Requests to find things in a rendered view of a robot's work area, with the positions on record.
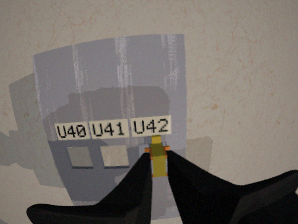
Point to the grey metal plate with square holes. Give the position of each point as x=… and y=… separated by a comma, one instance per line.
x=114, y=91

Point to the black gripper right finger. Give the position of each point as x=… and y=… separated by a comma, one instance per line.
x=202, y=198

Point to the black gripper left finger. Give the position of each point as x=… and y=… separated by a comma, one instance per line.
x=129, y=203

